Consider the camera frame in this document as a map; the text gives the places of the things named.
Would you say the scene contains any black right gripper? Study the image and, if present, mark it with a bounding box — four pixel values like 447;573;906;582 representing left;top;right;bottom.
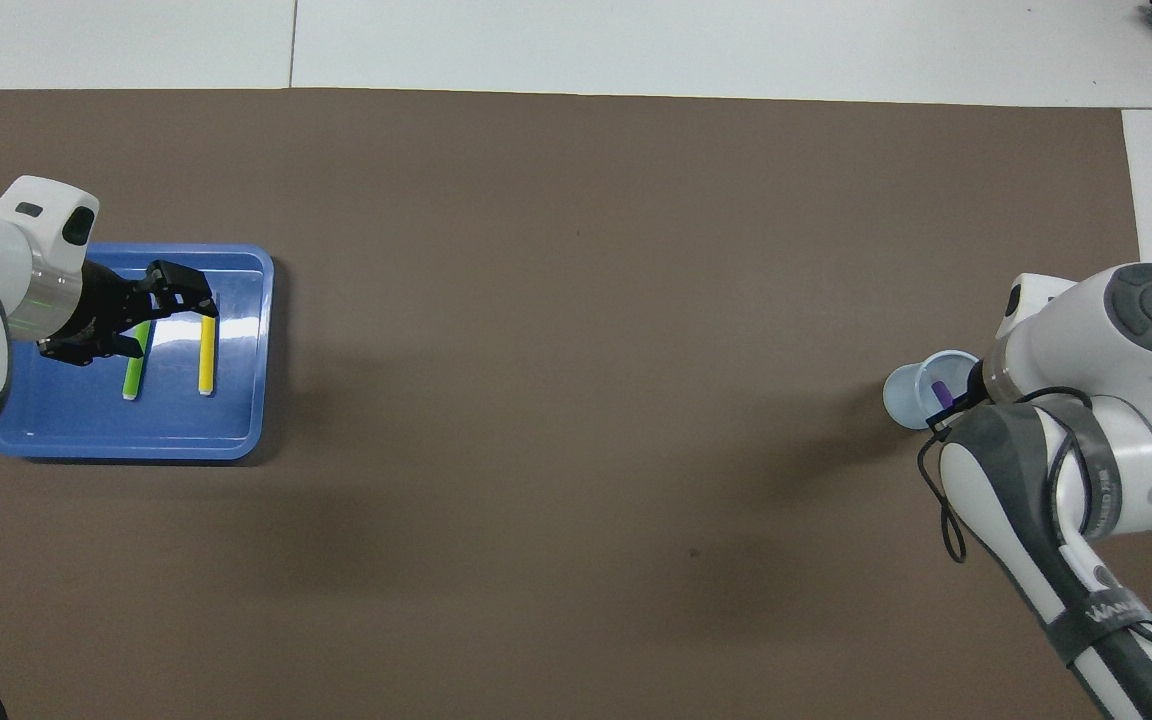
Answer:
926;360;989;433

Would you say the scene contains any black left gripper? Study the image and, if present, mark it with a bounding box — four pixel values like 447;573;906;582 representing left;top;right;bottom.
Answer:
36;260;221;367

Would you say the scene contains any green marker pen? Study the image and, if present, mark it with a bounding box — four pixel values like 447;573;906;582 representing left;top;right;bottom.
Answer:
122;320;153;401

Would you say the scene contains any yellow marker pen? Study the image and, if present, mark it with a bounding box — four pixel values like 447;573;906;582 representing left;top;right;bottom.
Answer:
198;290;220;397

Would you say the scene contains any blue plastic tray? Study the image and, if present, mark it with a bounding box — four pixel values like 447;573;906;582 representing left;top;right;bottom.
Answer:
0;243;275;461

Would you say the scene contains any translucent plastic cup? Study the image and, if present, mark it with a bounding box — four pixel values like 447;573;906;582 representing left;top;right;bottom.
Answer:
882;349;982;431

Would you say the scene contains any brown table mat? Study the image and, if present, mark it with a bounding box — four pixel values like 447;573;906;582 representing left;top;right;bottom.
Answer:
0;88;1152;720

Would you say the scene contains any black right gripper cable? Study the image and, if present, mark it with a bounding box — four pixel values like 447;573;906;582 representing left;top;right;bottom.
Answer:
918;388;1097;564

